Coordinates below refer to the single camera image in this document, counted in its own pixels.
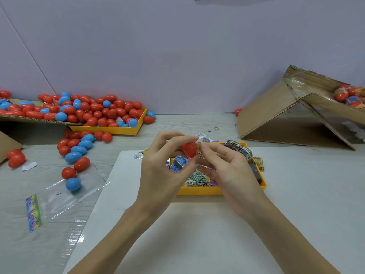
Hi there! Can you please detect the person's right hand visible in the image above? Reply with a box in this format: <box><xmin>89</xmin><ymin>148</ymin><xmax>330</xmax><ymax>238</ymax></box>
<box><xmin>196</xmin><ymin>142</ymin><xmax>270</xmax><ymax>222</ymax></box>

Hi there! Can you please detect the person's left hand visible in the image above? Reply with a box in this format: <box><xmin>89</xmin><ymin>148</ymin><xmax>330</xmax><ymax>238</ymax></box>
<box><xmin>136</xmin><ymin>131</ymin><xmax>199</xmax><ymax>219</ymax></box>

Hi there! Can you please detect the red plastic egg half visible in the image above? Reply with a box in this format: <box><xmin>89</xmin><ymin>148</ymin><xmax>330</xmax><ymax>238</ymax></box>
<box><xmin>182</xmin><ymin>142</ymin><xmax>198</xmax><ymax>158</ymax></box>

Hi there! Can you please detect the small tan packet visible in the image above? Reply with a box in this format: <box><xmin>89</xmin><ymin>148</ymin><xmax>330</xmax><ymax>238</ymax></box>
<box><xmin>196</xmin><ymin>141</ymin><xmax>207</xmax><ymax>160</ymax></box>

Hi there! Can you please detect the person's left forearm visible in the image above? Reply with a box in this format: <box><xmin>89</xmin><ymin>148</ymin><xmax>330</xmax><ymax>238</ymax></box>
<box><xmin>68</xmin><ymin>201</ymin><xmax>171</xmax><ymax>274</ymax></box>

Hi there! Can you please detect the person's right forearm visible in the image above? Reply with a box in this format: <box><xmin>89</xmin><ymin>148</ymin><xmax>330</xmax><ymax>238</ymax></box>
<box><xmin>247</xmin><ymin>198</ymin><xmax>341</xmax><ymax>274</ymax></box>

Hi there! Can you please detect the pile of small printed packets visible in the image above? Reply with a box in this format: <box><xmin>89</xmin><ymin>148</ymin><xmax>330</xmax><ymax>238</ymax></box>
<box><xmin>165</xmin><ymin>155</ymin><xmax>220</xmax><ymax>187</ymax></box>

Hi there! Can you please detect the yellow tray with packets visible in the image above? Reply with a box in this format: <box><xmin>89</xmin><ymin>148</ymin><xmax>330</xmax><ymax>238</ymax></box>
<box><xmin>142</xmin><ymin>141</ymin><xmax>267</xmax><ymax>196</ymax></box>

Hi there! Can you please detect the dark printed packet bundle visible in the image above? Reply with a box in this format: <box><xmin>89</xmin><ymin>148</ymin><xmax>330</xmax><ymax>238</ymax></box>
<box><xmin>223</xmin><ymin>140</ymin><xmax>254</xmax><ymax>162</ymax></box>

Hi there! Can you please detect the yellow tray with eggs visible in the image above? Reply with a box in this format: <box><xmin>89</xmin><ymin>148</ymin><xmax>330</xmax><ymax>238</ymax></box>
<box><xmin>69</xmin><ymin>107</ymin><xmax>148</xmax><ymax>137</ymax></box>

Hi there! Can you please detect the open cardboard box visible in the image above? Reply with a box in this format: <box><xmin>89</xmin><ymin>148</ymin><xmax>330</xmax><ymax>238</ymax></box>
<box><xmin>237</xmin><ymin>65</ymin><xmax>365</xmax><ymax>151</ymax></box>

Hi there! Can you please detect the white paper sheet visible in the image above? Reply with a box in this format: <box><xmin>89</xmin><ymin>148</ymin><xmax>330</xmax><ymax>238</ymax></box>
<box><xmin>63</xmin><ymin>145</ymin><xmax>365</xmax><ymax>274</ymax></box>

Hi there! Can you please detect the pile of red and blue eggs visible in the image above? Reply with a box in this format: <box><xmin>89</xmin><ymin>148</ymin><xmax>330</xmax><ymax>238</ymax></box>
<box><xmin>0</xmin><ymin>90</ymin><xmax>157</xmax><ymax>192</ymax></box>

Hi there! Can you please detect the clear bag with colourful header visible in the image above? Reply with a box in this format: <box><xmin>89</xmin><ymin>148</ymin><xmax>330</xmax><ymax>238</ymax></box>
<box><xmin>26</xmin><ymin>165</ymin><xmax>110</xmax><ymax>233</ymax></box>

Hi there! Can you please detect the heap of bagged toy eggs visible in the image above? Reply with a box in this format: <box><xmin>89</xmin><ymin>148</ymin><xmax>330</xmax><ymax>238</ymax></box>
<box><xmin>333</xmin><ymin>84</ymin><xmax>365</xmax><ymax>110</ymax></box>

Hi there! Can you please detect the flat cardboard sheet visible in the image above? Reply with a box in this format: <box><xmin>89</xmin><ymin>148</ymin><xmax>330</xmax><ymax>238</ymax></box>
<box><xmin>0</xmin><ymin>98</ymin><xmax>84</xmax><ymax>126</ymax></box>

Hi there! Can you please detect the cardboard flap piece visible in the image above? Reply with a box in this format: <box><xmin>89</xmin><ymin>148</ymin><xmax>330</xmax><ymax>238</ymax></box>
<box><xmin>0</xmin><ymin>131</ymin><xmax>25</xmax><ymax>165</ymax></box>

